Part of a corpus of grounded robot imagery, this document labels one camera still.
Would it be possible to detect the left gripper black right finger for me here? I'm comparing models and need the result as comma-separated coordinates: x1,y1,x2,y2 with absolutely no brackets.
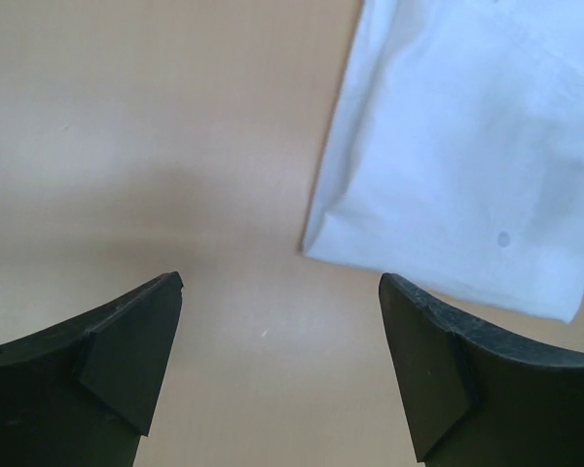
379,274,584,467

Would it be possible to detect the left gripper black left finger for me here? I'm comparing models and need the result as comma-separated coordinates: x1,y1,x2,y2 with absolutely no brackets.
0,271,183,466

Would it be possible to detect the white long sleeve shirt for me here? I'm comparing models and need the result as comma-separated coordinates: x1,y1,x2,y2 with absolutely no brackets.
302,0,584,322

